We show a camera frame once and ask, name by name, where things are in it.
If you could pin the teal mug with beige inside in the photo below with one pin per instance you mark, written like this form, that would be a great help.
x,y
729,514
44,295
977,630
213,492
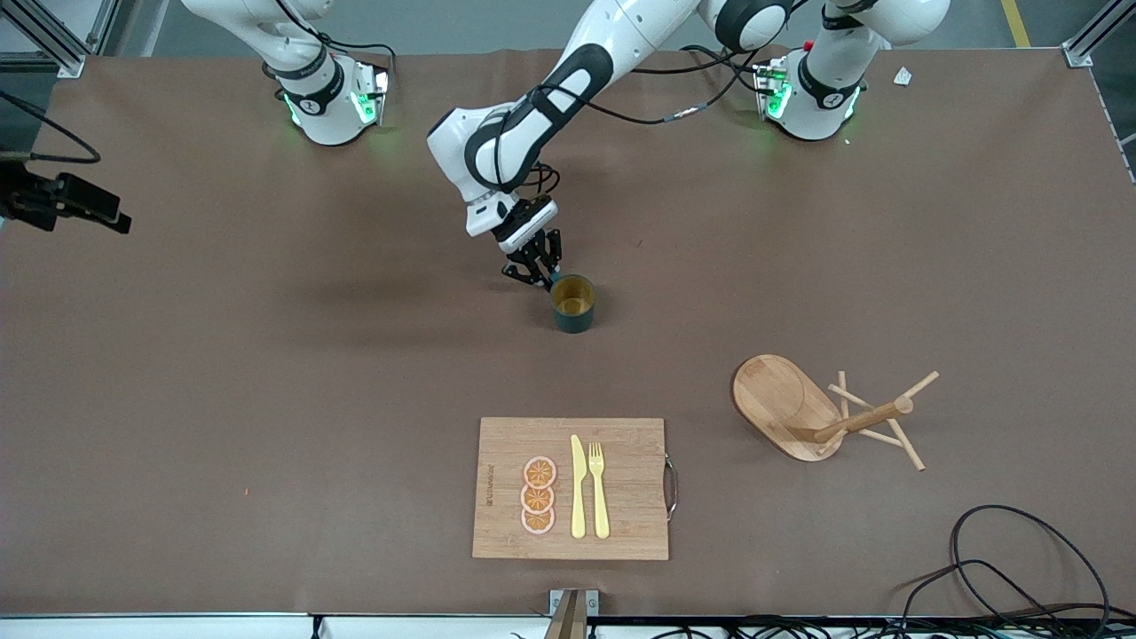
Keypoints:
x,y
572,321

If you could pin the white paper scrap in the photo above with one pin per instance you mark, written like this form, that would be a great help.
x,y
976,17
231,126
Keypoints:
x,y
903,76

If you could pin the wooden cutting board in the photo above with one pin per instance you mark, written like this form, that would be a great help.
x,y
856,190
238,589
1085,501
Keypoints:
x,y
635,524

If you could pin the aluminium frame profile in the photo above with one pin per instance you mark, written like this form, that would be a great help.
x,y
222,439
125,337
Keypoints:
x,y
53,49
1087,44

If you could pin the yellow plastic knife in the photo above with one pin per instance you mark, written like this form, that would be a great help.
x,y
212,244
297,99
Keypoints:
x,y
578,497

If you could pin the orange slice toy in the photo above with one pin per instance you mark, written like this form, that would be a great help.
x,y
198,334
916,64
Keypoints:
x,y
537,521
540,472
537,498

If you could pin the wooden mug rack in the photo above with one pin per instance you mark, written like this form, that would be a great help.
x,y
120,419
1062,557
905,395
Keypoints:
x,y
772,395

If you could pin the white table edge rail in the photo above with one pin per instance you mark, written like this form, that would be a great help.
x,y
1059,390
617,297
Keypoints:
x,y
177,627

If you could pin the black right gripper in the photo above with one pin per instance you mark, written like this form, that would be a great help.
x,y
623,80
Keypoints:
x,y
37,201

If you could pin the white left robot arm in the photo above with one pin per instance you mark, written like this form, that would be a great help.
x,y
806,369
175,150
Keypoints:
x,y
621,35

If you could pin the metal mount bracket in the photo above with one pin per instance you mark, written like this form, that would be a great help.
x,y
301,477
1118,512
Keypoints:
x,y
572,612

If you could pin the yellow plastic fork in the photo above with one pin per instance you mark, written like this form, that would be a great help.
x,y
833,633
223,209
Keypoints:
x,y
600,506

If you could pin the brown table cover sheet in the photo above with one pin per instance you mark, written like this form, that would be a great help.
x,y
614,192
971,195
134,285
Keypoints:
x,y
266,355

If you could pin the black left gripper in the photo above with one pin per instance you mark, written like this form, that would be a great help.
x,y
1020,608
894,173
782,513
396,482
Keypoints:
x,y
536,255

